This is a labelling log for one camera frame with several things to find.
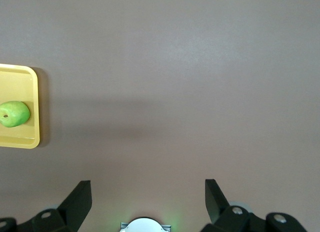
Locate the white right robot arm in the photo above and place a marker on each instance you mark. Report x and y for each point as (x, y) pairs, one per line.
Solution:
(146, 225)

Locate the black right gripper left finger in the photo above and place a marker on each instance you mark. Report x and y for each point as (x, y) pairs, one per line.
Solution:
(67, 214)

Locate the yellow plastic tray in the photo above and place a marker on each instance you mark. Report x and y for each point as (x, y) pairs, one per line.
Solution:
(15, 87)

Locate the green apple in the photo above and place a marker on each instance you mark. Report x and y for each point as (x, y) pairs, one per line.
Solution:
(13, 114)

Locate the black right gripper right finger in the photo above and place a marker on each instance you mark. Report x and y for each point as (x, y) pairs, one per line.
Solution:
(225, 219)

